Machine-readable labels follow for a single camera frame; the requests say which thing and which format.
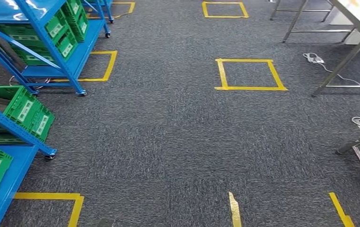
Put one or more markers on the large blue steel shelf rack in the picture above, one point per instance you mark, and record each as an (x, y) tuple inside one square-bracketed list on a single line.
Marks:
[(20, 175)]

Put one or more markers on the blue rack holding four crates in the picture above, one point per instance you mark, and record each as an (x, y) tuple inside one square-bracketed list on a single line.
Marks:
[(89, 56)]

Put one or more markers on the torn yellow floor tape square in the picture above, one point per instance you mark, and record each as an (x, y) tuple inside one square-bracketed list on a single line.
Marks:
[(235, 210)]

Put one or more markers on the steel table frame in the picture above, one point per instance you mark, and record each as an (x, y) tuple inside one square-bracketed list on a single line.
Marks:
[(294, 22)]

